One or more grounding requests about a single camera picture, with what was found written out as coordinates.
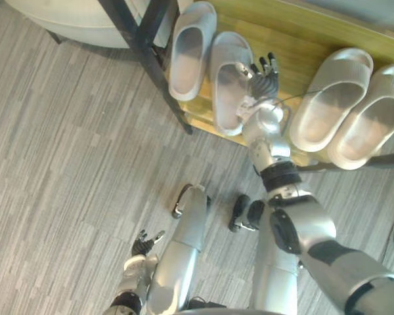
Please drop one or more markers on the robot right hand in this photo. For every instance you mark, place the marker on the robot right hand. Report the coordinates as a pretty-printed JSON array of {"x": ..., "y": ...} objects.
[{"x": 264, "y": 82}]

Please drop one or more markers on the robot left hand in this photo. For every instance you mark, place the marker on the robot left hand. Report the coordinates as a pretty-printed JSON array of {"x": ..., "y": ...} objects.
[{"x": 145, "y": 243}]

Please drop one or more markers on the pale grey slipper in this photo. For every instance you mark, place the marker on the pale grey slipper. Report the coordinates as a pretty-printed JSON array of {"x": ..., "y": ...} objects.
[
  {"x": 189, "y": 52},
  {"x": 228, "y": 82}
]

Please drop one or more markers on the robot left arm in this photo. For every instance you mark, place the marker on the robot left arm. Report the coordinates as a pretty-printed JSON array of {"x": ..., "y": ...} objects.
[{"x": 133, "y": 282}]

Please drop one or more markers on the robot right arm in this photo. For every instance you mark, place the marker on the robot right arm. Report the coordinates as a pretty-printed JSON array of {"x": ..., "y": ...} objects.
[{"x": 292, "y": 203}]

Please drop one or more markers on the robot left leg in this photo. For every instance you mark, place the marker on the robot left leg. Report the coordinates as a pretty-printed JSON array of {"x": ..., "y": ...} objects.
[{"x": 180, "y": 249}]

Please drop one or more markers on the robot leg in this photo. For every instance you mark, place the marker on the robot leg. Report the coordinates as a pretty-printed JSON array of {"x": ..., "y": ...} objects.
[
  {"x": 180, "y": 249},
  {"x": 269, "y": 256}
]

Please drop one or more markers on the beige slipper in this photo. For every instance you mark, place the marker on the beige slipper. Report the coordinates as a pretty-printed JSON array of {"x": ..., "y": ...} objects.
[
  {"x": 369, "y": 121},
  {"x": 330, "y": 101}
]

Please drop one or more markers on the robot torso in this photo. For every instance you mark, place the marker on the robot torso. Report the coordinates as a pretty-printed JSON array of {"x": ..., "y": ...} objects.
[{"x": 210, "y": 308}]

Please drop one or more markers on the robot right leg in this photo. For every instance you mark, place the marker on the robot right leg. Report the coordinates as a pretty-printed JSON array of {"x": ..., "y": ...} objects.
[{"x": 269, "y": 256}]

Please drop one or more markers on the white round seat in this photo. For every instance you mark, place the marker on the white round seat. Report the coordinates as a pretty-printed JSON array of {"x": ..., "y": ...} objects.
[{"x": 72, "y": 19}]

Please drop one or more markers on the wooden shoe rack black frame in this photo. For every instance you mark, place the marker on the wooden shoe rack black frame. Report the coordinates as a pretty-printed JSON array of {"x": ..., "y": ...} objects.
[{"x": 292, "y": 42}]

